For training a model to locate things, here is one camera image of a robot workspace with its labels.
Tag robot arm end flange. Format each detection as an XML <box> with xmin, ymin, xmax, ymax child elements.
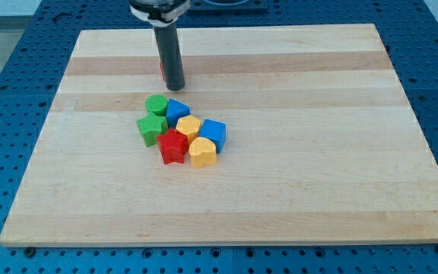
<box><xmin>129</xmin><ymin>0</ymin><xmax>191</xmax><ymax>27</ymax></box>

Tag green star block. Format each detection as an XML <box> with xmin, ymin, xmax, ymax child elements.
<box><xmin>136</xmin><ymin>113</ymin><xmax>168</xmax><ymax>147</ymax></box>

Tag blue cube block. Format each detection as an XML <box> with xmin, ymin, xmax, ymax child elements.
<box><xmin>198</xmin><ymin>119</ymin><xmax>227</xmax><ymax>154</ymax></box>

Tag red block behind rod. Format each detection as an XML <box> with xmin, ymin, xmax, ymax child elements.
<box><xmin>160</xmin><ymin>62</ymin><xmax>166</xmax><ymax>83</ymax></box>

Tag wooden board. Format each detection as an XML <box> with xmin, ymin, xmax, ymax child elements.
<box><xmin>0</xmin><ymin>24</ymin><xmax>438</xmax><ymax>247</ymax></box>

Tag red star block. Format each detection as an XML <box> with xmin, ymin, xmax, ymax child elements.
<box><xmin>157</xmin><ymin>128</ymin><xmax>189</xmax><ymax>164</ymax></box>

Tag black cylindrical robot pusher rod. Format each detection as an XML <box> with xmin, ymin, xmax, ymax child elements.
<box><xmin>154</xmin><ymin>23</ymin><xmax>185</xmax><ymax>91</ymax></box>

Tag yellow heart block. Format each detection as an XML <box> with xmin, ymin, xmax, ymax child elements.
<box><xmin>189</xmin><ymin>137</ymin><xmax>217</xmax><ymax>168</ymax></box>

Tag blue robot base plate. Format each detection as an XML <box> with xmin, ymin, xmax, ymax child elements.
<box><xmin>189</xmin><ymin>0</ymin><xmax>270</xmax><ymax>13</ymax></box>

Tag blue triangle block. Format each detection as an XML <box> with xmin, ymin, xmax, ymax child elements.
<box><xmin>166</xmin><ymin>98</ymin><xmax>190</xmax><ymax>128</ymax></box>

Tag yellow hexagon block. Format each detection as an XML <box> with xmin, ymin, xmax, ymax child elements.
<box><xmin>176</xmin><ymin>115</ymin><xmax>202</xmax><ymax>144</ymax></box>

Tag green cylinder block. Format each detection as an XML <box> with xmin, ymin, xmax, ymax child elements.
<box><xmin>144</xmin><ymin>94</ymin><xmax>168</xmax><ymax>116</ymax></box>

